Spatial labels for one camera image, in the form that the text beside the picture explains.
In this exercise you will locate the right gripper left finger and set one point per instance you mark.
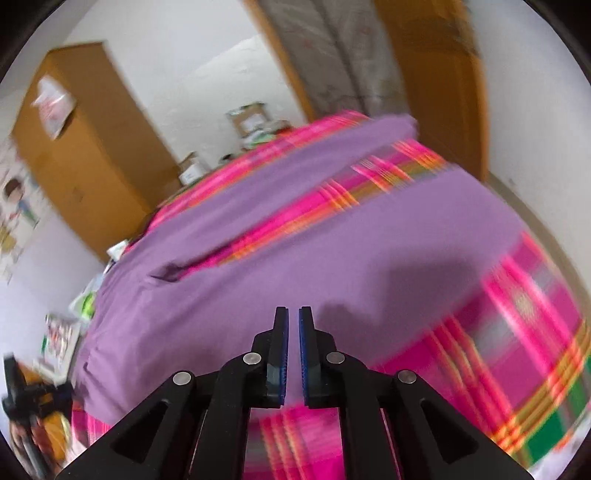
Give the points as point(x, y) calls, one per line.
point(253, 380)

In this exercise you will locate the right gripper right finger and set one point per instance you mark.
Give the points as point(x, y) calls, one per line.
point(332, 379)

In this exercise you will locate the purple fleece garment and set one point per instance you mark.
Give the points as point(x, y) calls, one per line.
point(322, 227)

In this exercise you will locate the person's left hand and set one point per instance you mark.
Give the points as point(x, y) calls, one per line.
point(50, 435)

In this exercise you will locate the green tissue pack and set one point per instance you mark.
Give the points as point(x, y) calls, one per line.
point(82, 307)

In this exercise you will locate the pink green plaid tablecloth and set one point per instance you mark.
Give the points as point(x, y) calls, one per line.
point(513, 357)

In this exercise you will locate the white cardboard box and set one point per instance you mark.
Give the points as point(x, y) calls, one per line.
point(192, 168)

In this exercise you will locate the wooden wardrobe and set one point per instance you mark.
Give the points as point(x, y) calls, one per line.
point(108, 169)

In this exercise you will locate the brown cardboard box with label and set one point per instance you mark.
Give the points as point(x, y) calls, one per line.
point(248, 118)

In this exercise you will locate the plastic bag on wardrobe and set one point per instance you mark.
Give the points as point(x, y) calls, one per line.
point(54, 105)

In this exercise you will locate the wooden door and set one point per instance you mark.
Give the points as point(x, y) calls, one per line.
point(437, 53)

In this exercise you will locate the grey zippered door curtain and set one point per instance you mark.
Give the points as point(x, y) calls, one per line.
point(342, 53)

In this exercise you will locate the cartoon children wall sticker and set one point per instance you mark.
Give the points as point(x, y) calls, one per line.
point(24, 208)

